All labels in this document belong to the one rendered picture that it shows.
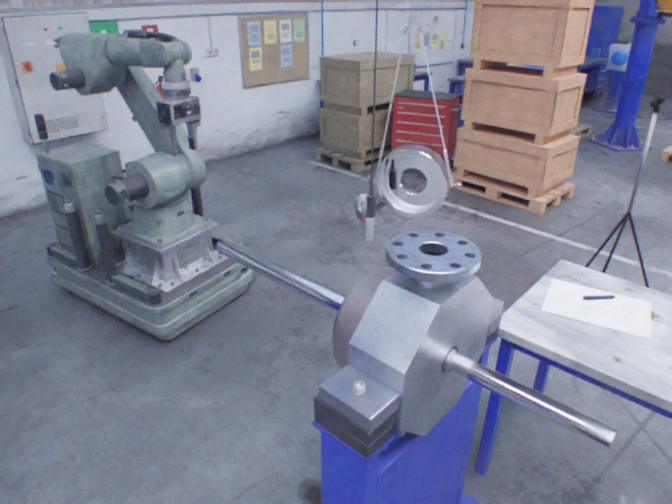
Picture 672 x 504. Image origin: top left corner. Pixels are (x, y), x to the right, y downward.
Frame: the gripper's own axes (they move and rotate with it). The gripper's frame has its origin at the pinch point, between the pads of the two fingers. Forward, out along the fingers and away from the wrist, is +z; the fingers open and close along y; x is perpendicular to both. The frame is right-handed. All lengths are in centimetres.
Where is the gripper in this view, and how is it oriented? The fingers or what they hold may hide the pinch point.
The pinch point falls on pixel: (183, 146)
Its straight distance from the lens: 322.8
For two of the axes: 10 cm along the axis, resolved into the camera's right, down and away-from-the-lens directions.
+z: 0.0, 8.9, 4.6
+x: 8.4, 2.5, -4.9
